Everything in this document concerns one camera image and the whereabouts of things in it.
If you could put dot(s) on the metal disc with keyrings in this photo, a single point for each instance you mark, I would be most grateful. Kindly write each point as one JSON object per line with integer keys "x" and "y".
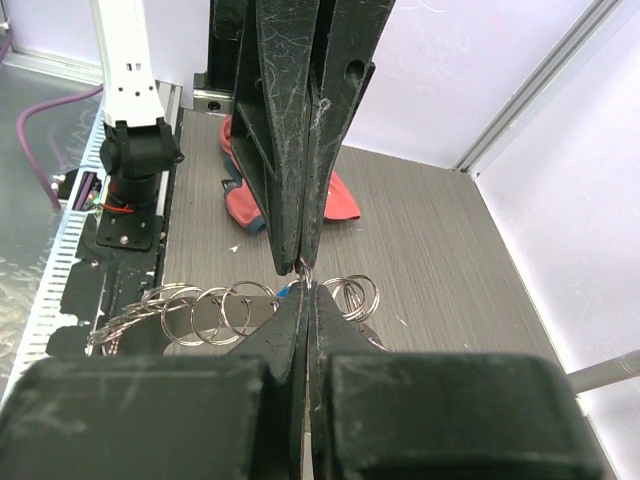
{"x": 189, "y": 316}

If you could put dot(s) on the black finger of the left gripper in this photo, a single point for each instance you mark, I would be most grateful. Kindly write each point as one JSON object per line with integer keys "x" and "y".
{"x": 271, "y": 117}
{"x": 346, "y": 36}

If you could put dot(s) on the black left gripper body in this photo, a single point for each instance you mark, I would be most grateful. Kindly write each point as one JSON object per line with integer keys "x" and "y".
{"x": 214, "y": 89}

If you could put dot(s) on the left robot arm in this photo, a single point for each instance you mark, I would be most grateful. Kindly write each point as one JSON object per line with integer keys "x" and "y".
{"x": 130, "y": 94}

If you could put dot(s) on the white clothes rack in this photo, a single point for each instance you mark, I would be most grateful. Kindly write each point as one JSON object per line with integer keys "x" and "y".
{"x": 609, "y": 372}

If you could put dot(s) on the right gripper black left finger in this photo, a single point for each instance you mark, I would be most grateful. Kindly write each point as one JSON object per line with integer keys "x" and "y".
{"x": 236, "y": 416}

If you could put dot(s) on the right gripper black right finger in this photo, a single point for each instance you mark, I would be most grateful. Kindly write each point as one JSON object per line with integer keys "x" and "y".
{"x": 381, "y": 415}

